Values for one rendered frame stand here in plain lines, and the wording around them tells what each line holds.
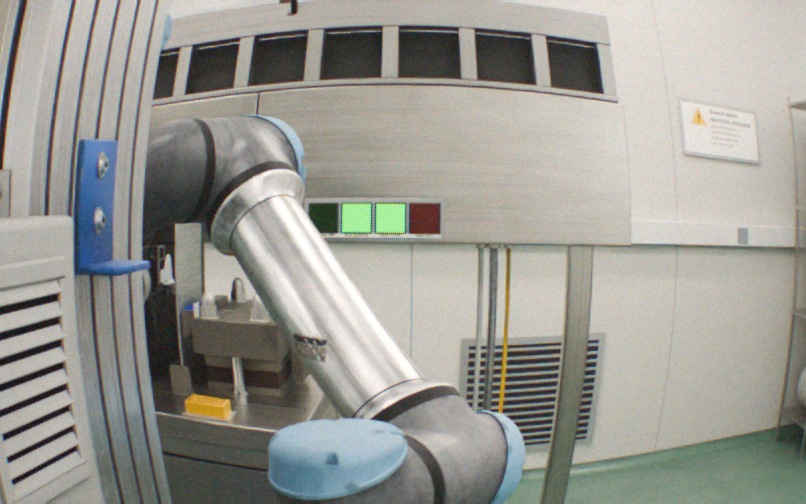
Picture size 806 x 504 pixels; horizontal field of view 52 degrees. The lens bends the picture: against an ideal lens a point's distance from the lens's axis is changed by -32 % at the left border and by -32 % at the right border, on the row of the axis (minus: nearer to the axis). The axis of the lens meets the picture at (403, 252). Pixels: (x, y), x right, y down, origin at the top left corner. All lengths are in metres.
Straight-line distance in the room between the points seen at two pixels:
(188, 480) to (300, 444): 0.81
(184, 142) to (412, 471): 0.42
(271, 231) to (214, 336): 0.75
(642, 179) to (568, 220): 2.42
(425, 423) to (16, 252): 0.60
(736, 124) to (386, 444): 3.97
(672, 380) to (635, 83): 1.37
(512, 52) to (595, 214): 0.37
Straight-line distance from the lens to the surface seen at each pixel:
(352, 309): 1.04
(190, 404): 1.62
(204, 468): 1.65
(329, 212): 2.14
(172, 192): 1.10
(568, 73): 2.25
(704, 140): 4.64
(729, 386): 4.79
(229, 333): 1.82
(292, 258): 1.07
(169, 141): 1.11
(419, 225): 2.13
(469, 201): 2.14
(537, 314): 4.51
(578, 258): 2.32
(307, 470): 0.85
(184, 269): 1.94
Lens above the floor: 1.24
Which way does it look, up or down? 3 degrees down
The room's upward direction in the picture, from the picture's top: straight up
